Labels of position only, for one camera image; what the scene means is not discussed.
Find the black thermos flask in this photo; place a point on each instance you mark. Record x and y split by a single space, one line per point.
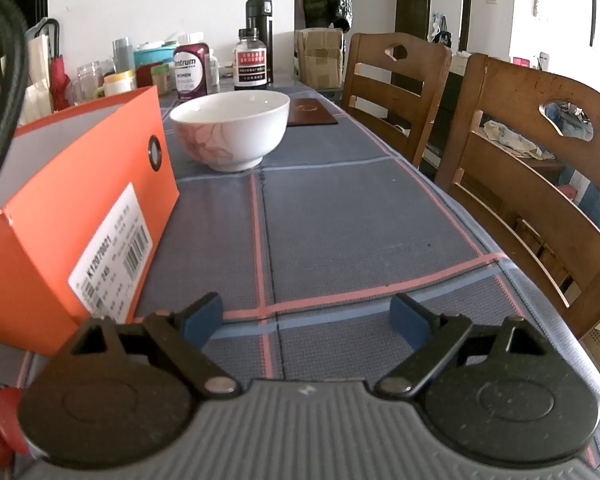
260 15

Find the plain white paper bag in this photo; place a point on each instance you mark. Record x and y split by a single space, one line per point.
37 102

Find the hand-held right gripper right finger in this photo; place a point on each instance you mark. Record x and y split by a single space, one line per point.
410 318

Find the dark red booklet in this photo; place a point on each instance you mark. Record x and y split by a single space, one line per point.
311 112

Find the white paper bag with cutout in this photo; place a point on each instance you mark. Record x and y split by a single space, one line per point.
40 55

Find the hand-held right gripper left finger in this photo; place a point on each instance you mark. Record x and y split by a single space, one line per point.
205 319

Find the teal plastic container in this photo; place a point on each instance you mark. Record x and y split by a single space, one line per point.
152 55

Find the white canister yellow lid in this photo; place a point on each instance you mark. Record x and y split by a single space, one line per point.
120 85

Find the purple vitamin bottle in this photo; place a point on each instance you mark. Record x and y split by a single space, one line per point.
190 77

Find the red folded umbrella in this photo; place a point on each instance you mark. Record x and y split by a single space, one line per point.
59 80

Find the small jar green lid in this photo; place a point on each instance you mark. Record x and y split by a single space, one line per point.
160 79

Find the orange cardboard box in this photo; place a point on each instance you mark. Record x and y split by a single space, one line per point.
55 210

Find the dark hanging bag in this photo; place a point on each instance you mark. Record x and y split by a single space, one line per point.
442 32

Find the red tin box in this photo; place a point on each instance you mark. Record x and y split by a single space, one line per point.
144 76

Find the wooden chair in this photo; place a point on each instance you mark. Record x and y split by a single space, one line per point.
505 125
375 70

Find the brown cardboard box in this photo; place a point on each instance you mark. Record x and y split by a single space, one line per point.
320 60

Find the grey bottle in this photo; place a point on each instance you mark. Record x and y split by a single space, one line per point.
124 55

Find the small white bottle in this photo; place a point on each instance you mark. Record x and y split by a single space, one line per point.
213 67

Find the white floral bowl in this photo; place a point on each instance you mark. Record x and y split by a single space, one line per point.
230 130

